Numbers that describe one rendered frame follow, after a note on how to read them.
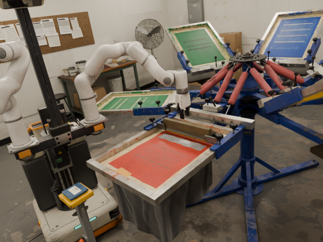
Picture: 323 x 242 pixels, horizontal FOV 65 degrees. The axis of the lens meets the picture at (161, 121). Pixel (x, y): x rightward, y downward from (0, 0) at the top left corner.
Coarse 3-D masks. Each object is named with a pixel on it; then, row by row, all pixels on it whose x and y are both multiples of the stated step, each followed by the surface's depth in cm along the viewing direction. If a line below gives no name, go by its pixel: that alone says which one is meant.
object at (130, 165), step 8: (176, 136) 174; (184, 136) 172; (144, 144) 170; (160, 144) 167; (168, 144) 165; (128, 152) 162; (136, 152) 161; (120, 160) 154; (128, 160) 153; (136, 160) 152; (128, 168) 145; (136, 168) 144
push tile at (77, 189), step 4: (76, 184) 134; (80, 184) 134; (68, 188) 132; (72, 188) 132; (76, 188) 131; (80, 188) 131; (84, 188) 130; (64, 192) 130; (68, 192) 129; (72, 192) 129; (76, 192) 128; (80, 192) 128; (84, 192) 129; (68, 196) 126; (72, 196) 126; (76, 196) 126
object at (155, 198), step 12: (180, 120) 192; (192, 120) 187; (144, 132) 178; (228, 132) 165; (120, 144) 166; (132, 144) 171; (96, 156) 156; (108, 156) 158; (204, 156) 140; (96, 168) 144; (108, 168) 141; (192, 168) 131; (120, 180) 130; (180, 180) 124; (132, 192) 125; (144, 192) 118; (156, 192) 117; (168, 192) 119; (156, 204) 114
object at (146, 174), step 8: (176, 144) 164; (208, 144) 159; (184, 152) 153; (192, 152) 152; (200, 152) 151; (184, 160) 145; (192, 160) 144; (144, 168) 143; (152, 168) 142; (176, 168) 139; (136, 176) 137; (144, 176) 136; (152, 176) 135; (160, 176) 134; (168, 176) 133; (152, 184) 129; (160, 184) 128
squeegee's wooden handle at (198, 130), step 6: (168, 120) 176; (174, 120) 173; (168, 126) 178; (174, 126) 173; (180, 126) 169; (186, 126) 165; (192, 126) 162; (198, 126) 159; (186, 132) 167; (192, 132) 163; (198, 132) 160; (204, 132) 156; (210, 132) 155
